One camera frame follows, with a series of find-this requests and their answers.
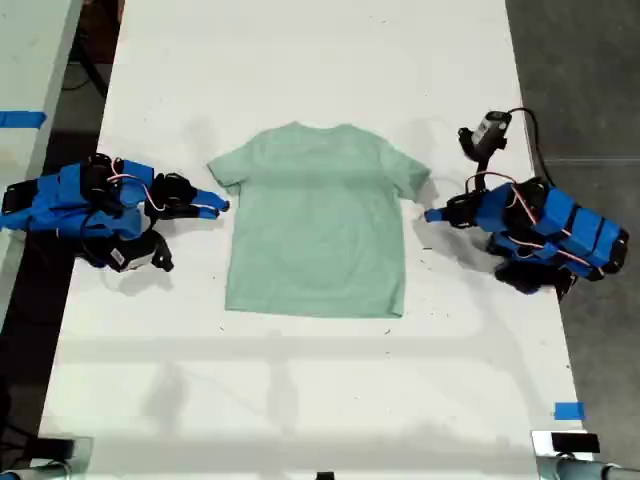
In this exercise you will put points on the short blue tape strip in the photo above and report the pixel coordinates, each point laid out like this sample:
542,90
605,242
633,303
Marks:
569,411

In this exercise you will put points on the black camera stalk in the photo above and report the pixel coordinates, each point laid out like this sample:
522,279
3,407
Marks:
484,167

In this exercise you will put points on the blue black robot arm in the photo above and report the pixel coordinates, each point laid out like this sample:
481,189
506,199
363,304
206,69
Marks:
55,202
580,227

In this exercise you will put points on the small black box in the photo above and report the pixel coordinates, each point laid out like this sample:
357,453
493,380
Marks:
575,442
56,449

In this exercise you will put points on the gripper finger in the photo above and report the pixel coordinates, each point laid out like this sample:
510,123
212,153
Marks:
190,212
460,205
187,192
462,221

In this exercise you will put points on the long blue tape strip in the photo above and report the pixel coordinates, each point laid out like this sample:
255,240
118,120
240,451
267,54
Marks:
21,119

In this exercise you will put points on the grey metal tube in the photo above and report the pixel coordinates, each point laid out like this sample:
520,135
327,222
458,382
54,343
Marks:
35,473
585,471

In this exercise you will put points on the pale green T-shirt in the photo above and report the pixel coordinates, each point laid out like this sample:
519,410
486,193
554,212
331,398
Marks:
320,225

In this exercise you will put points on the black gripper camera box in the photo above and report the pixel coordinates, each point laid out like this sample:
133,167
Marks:
494,126
127,256

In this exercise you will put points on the white side table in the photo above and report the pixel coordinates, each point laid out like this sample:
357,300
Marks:
30,60

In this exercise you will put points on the small black clip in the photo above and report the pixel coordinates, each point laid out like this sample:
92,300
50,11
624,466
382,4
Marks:
325,476

